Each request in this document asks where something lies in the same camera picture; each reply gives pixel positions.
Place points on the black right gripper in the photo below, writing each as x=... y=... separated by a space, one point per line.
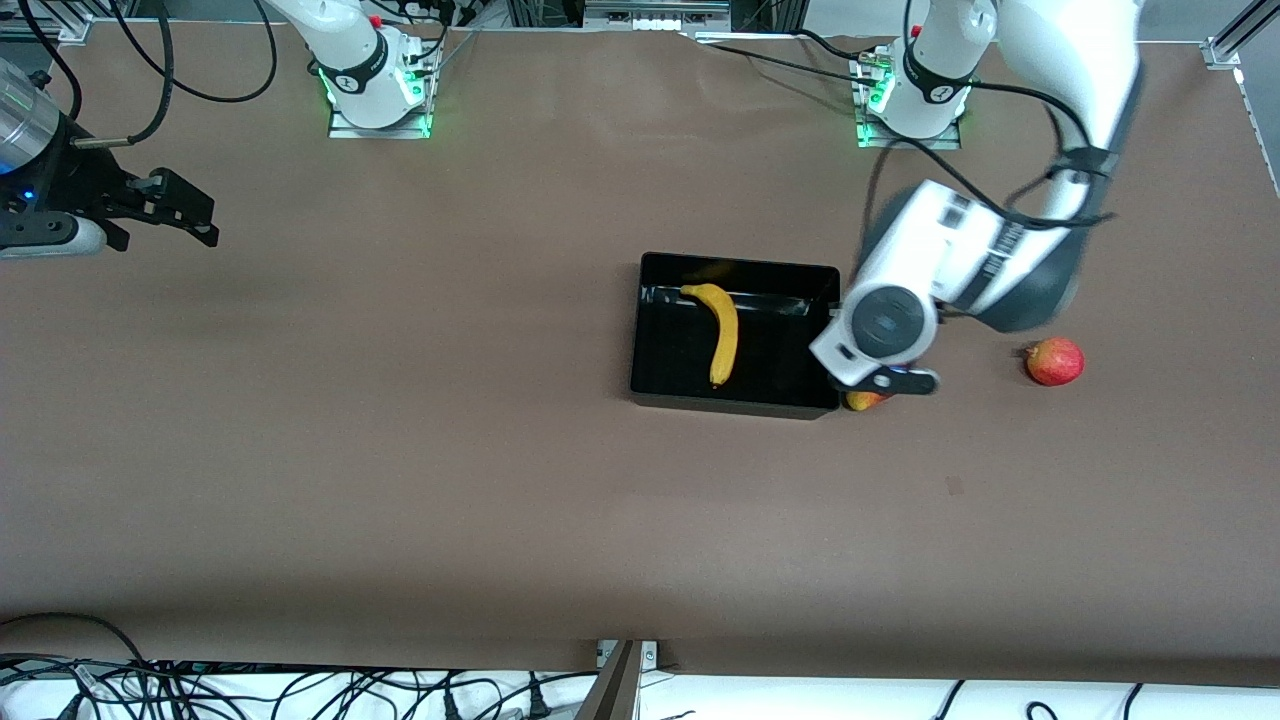
x=88 y=184

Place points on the black plastic box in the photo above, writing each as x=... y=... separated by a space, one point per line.
x=680 y=350

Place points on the yellow banana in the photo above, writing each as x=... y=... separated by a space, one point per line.
x=727 y=340

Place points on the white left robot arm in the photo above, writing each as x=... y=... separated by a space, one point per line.
x=1060 y=50

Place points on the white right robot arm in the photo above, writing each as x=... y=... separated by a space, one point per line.
x=350 y=60

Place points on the grey metal equipment panel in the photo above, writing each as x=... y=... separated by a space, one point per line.
x=655 y=12

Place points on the black power plug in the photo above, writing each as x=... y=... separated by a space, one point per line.
x=452 y=703
x=537 y=700

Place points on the dark grey support beam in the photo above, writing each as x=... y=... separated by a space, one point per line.
x=612 y=690

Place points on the red yellow mango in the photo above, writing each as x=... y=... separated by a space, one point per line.
x=862 y=401

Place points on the red pomegranate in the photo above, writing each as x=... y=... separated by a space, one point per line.
x=1055 y=362

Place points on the aluminium frame profile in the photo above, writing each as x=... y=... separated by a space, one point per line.
x=1240 y=35
x=45 y=25

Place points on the metal table edge bracket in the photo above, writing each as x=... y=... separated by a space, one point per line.
x=650 y=655

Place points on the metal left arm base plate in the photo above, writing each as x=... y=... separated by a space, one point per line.
x=905 y=143

